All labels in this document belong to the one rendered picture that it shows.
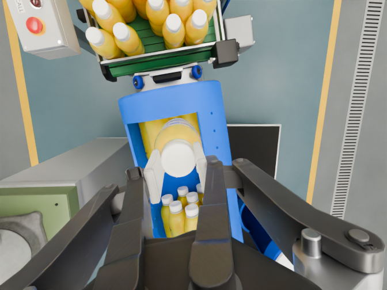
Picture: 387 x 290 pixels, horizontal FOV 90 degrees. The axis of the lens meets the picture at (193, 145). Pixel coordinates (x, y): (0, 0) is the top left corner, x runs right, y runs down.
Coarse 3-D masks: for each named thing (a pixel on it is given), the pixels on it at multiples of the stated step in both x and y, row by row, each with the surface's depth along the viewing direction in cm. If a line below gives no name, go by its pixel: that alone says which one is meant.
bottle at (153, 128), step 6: (156, 120) 52; (162, 120) 53; (168, 120) 55; (150, 126) 53; (156, 126) 52; (162, 126) 53; (150, 132) 53; (156, 132) 53; (150, 138) 54; (150, 144) 55
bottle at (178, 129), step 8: (176, 120) 32; (184, 120) 35; (168, 128) 25; (176, 128) 25; (184, 128) 25; (192, 128) 27; (160, 136) 25; (168, 136) 24; (176, 136) 24; (184, 136) 24; (192, 136) 25; (160, 144) 24; (192, 144) 24; (200, 144) 26; (160, 152) 24
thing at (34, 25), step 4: (28, 20) 46; (32, 20) 46; (36, 20) 47; (28, 24) 47; (32, 24) 47; (36, 24) 47; (40, 24) 47; (28, 28) 47; (32, 28) 47; (36, 28) 47; (40, 28) 47; (32, 32) 47; (36, 32) 47
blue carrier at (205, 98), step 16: (128, 96) 44; (144, 96) 42; (160, 96) 41; (176, 96) 41; (192, 96) 42; (208, 96) 45; (128, 112) 45; (144, 112) 43; (160, 112) 42; (176, 112) 42; (192, 112) 43; (208, 112) 45; (224, 112) 52; (128, 128) 55; (208, 128) 45; (224, 128) 50; (208, 144) 46; (224, 144) 50; (144, 160) 63; (224, 160) 50; (192, 176) 75; (176, 192) 74; (160, 208) 69; (160, 224) 68; (240, 224) 59; (240, 240) 58
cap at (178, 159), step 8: (168, 144) 22; (176, 144) 21; (184, 144) 21; (168, 152) 21; (176, 152) 21; (184, 152) 21; (192, 152) 21; (168, 160) 21; (176, 160) 21; (184, 160) 21; (192, 160) 21; (168, 168) 21; (176, 168) 21; (184, 168) 21; (192, 168) 21; (176, 176) 22
